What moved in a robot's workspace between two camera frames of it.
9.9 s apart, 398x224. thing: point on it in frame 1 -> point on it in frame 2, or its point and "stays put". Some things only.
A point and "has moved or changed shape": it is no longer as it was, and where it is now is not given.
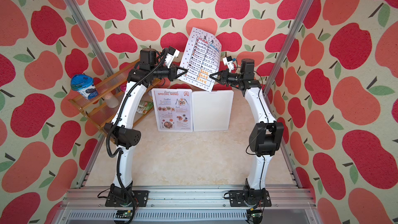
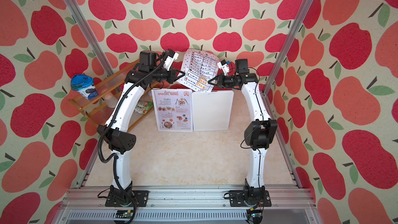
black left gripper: (173, 73) stays put
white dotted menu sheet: (200, 66) has moved or changed shape
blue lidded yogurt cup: (85, 85) stays put
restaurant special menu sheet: (174, 109) stays put
